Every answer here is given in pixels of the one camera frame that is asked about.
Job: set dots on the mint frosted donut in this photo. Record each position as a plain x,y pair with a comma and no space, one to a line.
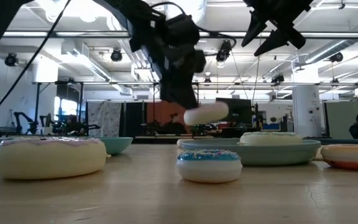
269,139

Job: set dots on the orange partition panel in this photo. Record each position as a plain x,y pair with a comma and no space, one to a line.
160,112

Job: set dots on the pale blue plate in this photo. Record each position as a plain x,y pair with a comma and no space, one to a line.
275,154

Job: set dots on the small orange donut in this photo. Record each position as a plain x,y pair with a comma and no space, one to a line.
350,155

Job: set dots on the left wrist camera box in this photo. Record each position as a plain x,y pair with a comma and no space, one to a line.
182,29

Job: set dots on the black ceiling spotlight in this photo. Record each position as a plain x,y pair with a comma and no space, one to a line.
336,57
116,55
278,79
11,60

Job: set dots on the teal green plate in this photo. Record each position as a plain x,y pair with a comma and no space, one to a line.
117,144

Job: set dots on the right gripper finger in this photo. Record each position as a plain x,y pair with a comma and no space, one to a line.
278,40
253,28

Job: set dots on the large pink frosted donut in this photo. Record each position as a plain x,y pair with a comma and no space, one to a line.
206,113

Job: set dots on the green partition panel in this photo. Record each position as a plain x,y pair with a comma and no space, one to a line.
337,118

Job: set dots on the patterned grey curtain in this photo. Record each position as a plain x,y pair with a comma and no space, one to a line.
104,118

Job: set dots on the black monitor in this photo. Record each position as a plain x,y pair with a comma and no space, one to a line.
239,109

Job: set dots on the white round column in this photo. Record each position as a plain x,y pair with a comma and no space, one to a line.
306,105

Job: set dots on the large purple striped donut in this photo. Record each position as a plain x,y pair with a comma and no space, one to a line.
48,158

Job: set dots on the small blue sprinkled donut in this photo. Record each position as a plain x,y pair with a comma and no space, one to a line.
208,169

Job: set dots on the black overhead camera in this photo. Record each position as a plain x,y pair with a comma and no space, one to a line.
224,51

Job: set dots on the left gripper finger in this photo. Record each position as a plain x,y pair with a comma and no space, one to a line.
166,91
183,95

